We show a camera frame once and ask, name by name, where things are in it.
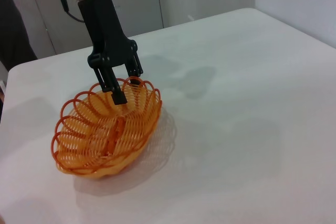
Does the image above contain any orange plastic wire basket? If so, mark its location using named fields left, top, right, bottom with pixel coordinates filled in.
left=51, top=76, right=163, bottom=182

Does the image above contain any person in dark clothing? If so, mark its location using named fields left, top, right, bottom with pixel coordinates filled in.
left=0, top=0, right=39, bottom=70

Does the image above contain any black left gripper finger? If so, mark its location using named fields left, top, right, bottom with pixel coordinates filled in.
left=92, top=65, right=129, bottom=106
left=125, top=50, right=145, bottom=78

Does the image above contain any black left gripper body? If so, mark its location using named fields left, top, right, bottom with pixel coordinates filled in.
left=78, top=0, right=139, bottom=69

